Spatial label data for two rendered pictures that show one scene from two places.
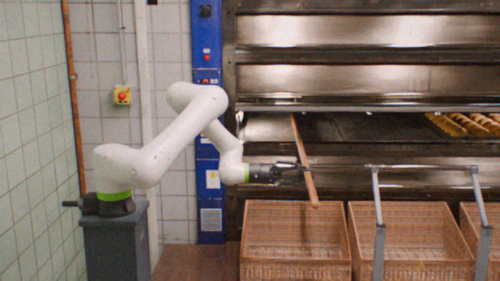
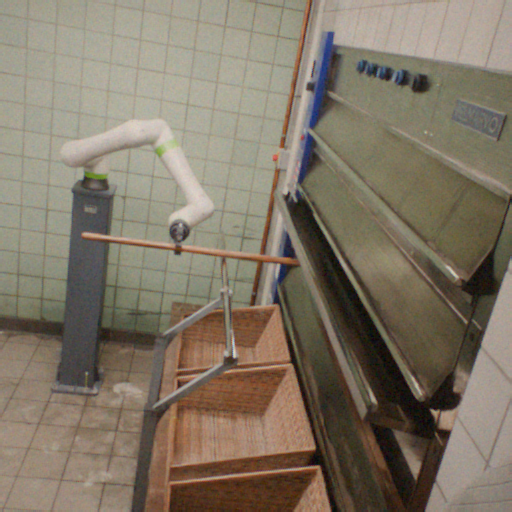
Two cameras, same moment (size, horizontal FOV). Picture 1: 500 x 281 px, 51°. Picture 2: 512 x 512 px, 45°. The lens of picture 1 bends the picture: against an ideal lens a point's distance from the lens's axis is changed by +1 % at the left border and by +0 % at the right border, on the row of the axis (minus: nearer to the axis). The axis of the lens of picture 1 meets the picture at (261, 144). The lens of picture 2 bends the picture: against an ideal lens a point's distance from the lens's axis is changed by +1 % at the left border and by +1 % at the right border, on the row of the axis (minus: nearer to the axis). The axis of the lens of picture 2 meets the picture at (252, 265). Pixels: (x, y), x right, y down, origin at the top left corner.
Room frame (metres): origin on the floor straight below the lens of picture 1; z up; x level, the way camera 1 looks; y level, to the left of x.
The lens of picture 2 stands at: (2.19, -2.68, 2.09)
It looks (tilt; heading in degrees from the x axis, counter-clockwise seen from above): 21 degrees down; 81
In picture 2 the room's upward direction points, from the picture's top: 10 degrees clockwise
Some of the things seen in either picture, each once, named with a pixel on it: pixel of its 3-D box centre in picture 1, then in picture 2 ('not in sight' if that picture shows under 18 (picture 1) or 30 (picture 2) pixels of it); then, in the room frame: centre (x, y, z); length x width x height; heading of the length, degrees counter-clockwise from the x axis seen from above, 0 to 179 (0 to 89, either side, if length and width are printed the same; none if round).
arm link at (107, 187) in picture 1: (115, 170); (95, 158); (1.79, 0.53, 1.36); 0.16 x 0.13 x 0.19; 54
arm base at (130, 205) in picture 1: (99, 202); (97, 178); (1.80, 0.59, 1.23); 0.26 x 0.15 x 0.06; 89
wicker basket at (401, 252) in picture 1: (405, 241); (235, 425); (2.54, -0.76, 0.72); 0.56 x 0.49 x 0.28; 89
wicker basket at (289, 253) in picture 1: (294, 240); (229, 348); (2.55, -0.18, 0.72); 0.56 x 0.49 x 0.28; 88
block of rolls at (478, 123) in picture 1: (475, 122); not in sight; (3.23, -1.35, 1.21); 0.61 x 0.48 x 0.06; 179
